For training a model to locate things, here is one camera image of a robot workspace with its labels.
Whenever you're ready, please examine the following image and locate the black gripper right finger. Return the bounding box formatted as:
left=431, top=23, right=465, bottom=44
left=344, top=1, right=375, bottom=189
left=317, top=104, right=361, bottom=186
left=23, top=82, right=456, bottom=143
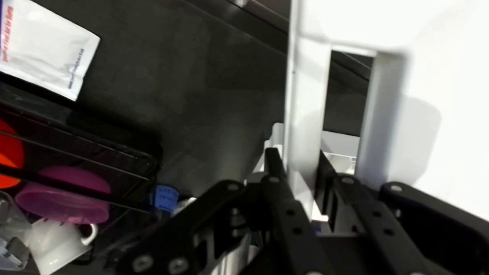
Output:
left=314, top=151, right=489, bottom=275

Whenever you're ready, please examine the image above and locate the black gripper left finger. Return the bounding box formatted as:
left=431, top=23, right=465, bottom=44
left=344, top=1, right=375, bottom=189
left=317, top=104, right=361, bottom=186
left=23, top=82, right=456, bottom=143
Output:
left=116, top=146, right=333, bottom=275

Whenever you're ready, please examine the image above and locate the white plastic rack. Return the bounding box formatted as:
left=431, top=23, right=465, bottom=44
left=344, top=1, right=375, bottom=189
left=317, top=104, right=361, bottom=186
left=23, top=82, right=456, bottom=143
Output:
left=283, top=0, right=489, bottom=223

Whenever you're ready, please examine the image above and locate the white plastic box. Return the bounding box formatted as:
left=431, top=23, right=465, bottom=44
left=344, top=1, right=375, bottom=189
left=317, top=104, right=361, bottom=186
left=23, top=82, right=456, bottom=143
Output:
left=246, top=120, right=361, bottom=226

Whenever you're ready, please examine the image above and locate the dark bottle blue tape label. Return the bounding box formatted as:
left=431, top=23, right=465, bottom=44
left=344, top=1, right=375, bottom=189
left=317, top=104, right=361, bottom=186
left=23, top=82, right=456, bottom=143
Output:
left=150, top=183, right=182, bottom=215

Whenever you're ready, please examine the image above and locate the purple bowl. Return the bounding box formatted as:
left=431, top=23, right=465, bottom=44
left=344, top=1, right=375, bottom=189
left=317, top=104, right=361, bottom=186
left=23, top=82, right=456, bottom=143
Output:
left=14, top=163, right=113, bottom=226

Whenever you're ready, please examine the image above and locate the black dish rack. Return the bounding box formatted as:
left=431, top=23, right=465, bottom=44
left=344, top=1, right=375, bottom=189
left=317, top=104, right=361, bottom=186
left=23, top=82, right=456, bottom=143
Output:
left=0, top=81, right=165, bottom=275

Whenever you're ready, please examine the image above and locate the white ceramic mug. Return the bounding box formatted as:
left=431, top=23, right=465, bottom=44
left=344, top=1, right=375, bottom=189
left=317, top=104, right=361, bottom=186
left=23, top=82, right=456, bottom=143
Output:
left=22, top=217, right=100, bottom=275

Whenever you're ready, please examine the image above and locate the red bowl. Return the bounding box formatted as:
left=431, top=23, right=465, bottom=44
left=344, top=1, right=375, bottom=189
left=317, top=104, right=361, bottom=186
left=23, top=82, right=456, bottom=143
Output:
left=0, top=117, right=26, bottom=191

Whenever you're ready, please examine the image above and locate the white paper packet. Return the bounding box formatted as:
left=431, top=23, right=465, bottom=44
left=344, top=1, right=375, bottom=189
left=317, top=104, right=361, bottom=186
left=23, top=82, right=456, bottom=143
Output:
left=0, top=0, right=103, bottom=102

